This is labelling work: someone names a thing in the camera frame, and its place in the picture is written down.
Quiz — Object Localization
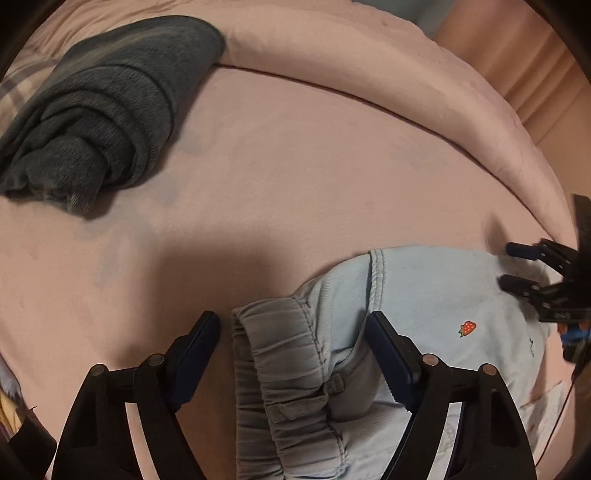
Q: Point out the light blue strawberry pants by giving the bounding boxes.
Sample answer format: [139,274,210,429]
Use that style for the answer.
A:
[232,246,567,479]

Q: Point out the yellow patterned cloth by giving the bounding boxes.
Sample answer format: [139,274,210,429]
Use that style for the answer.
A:
[0,356,26,441]

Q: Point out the pink curtain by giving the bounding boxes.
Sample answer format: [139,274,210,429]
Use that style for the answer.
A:
[355,0,591,167]

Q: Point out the pink folded duvet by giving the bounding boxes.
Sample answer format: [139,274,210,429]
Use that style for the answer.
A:
[29,1,576,245]

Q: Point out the pink bed sheet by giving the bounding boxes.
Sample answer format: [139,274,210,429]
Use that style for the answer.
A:
[1,67,554,479]

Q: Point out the folded dark grey jeans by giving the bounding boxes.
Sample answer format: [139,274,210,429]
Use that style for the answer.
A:
[1,15,225,216]

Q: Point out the plaid blue white pillow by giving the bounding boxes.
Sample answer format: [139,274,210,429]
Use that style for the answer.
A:
[0,51,57,133]

